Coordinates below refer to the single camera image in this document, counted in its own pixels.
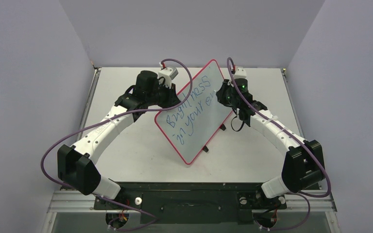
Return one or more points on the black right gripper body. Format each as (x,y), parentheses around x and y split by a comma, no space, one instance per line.
(224,95)

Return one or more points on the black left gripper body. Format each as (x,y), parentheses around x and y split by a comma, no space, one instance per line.
(162,95)

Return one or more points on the pink framed whiteboard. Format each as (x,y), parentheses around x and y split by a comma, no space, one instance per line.
(189,127)

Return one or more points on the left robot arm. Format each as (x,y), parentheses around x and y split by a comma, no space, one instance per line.
(77,163)

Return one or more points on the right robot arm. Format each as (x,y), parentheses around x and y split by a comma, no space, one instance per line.
(303,160)

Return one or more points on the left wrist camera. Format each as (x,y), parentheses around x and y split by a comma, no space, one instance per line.
(167,75)

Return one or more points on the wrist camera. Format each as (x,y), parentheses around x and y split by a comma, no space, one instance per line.
(239,73)
(167,75)

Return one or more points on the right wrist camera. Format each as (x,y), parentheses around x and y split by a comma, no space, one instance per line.
(239,73)

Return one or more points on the black table front rail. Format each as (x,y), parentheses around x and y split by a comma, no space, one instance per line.
(189,203)

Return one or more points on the aluminium frame rail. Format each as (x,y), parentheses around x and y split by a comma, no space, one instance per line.
(68,201)

